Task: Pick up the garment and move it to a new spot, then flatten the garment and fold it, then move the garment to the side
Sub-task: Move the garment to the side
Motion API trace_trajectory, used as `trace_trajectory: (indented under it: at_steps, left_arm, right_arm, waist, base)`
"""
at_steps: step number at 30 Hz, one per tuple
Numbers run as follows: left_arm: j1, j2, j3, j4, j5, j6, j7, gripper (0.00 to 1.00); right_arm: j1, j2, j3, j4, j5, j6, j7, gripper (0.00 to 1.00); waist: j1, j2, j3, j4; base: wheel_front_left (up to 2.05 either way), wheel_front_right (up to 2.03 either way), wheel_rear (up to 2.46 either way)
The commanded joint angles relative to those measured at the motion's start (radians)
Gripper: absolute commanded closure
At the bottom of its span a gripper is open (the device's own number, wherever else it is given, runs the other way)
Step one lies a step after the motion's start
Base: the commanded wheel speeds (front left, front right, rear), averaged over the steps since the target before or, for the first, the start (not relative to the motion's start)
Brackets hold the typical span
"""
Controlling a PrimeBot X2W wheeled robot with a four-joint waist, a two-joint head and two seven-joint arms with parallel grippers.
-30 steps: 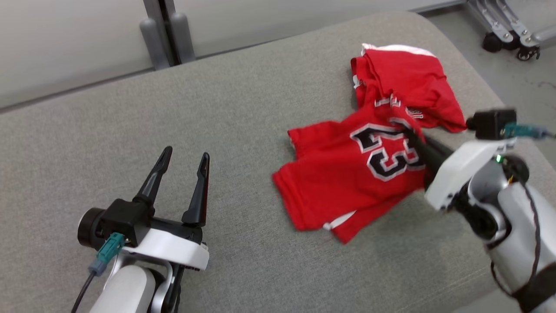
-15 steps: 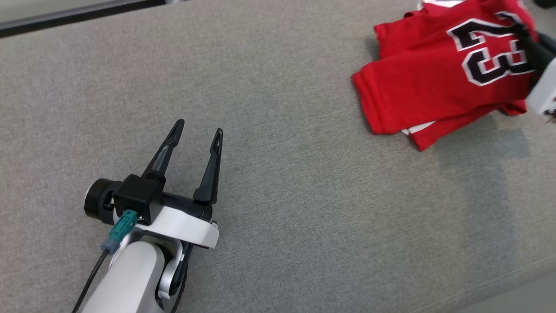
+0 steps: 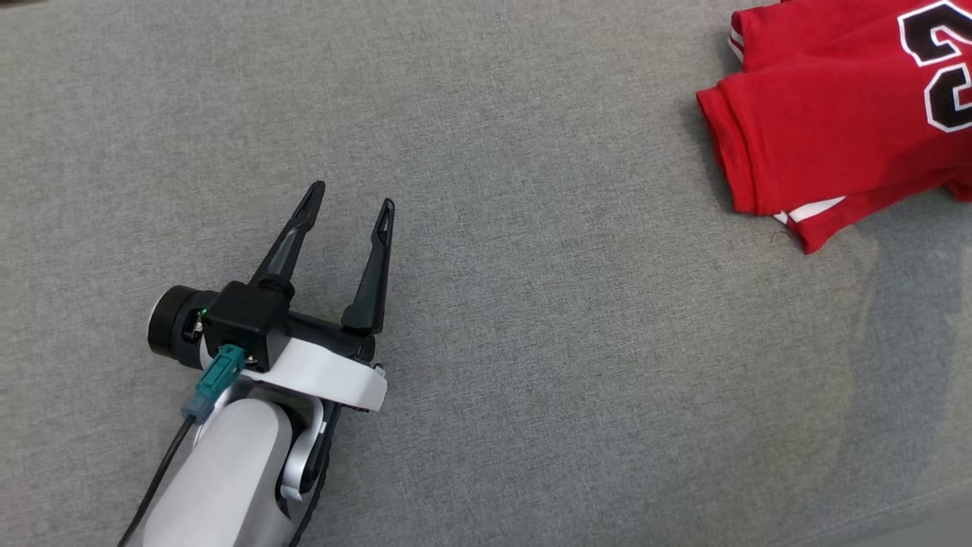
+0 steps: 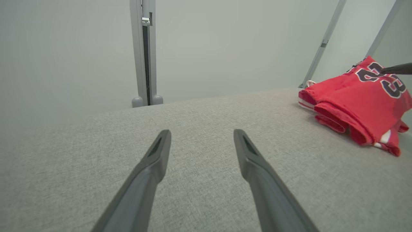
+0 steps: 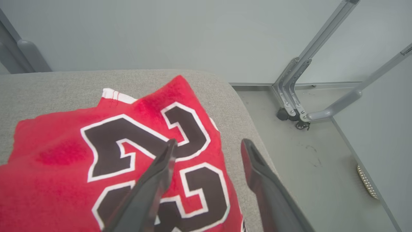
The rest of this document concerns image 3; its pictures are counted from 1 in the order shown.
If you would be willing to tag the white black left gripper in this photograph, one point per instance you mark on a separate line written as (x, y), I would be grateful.
(334, 372)

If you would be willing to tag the red t-shirt with white sleeves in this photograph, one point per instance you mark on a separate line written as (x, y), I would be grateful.
(820, 114)

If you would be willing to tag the grey fabric sofa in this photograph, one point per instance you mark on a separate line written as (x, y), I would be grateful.
(577, 342)

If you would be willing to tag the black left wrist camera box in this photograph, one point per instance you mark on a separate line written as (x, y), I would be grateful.
(247, 323)

